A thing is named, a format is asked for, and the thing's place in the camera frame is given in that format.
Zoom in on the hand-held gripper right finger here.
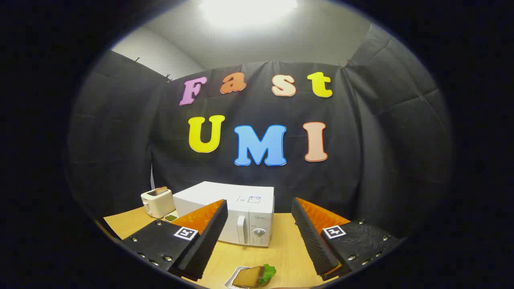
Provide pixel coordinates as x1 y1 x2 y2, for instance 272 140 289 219
291 197 402 281

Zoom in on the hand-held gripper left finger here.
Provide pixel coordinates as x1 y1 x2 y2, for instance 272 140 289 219
120 199 228 281

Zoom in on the white microwave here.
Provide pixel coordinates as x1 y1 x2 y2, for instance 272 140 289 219
172 181 275 247

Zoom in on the brown bread lettuce sandwich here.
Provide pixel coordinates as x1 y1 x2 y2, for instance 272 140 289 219
232 264 277 288

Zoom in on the small white food tray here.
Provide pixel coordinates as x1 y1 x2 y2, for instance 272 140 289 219
224 266 261 289

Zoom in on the white toaster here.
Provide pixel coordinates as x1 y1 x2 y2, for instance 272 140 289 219
141 189 176 219

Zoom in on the ceiling light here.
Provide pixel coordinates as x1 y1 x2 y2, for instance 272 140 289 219
199 0 298 24

